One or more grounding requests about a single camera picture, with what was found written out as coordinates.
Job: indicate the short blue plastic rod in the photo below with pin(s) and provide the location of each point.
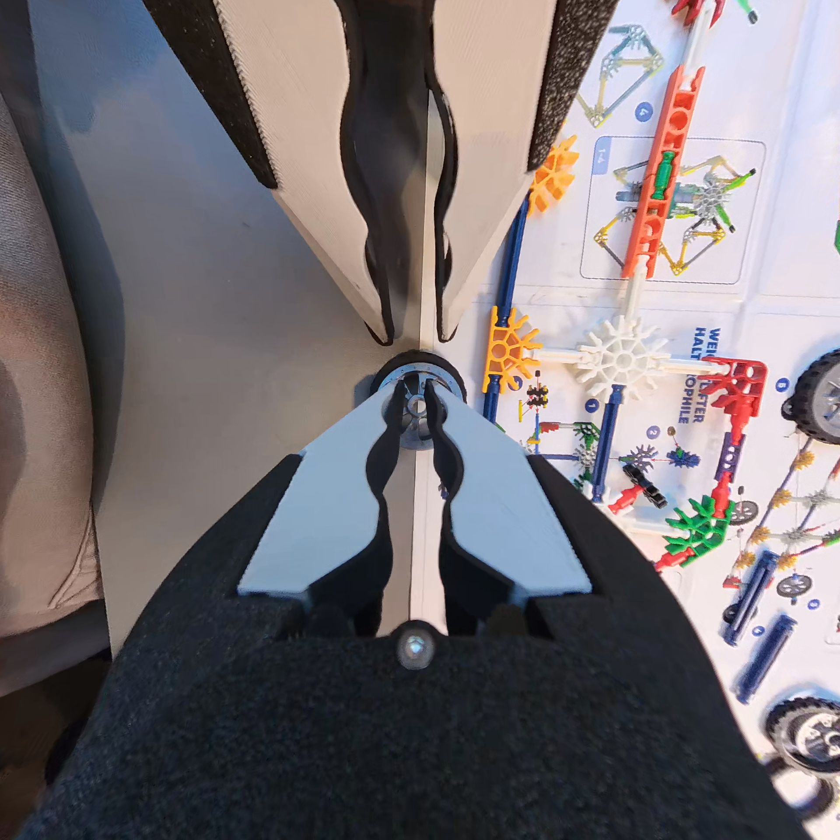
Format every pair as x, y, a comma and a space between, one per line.
765, 656

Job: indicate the large fold-out instruction sheet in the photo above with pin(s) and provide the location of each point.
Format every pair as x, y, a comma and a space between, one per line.
788, 302

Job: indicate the grey desk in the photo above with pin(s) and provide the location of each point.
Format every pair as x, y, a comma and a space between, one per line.
197, 368

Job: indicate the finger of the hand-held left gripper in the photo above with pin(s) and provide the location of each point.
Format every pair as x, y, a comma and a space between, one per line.
499, 92
295, 118

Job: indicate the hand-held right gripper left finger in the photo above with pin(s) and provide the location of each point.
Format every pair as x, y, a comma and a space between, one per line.
309, 525

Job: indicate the thick blue plastic rod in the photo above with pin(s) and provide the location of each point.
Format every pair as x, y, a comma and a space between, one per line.
748, 597

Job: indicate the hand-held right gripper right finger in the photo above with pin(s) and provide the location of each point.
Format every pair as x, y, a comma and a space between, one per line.
519, 525

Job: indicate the colourful rod and connector model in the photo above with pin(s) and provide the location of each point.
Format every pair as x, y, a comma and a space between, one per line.
624, 355

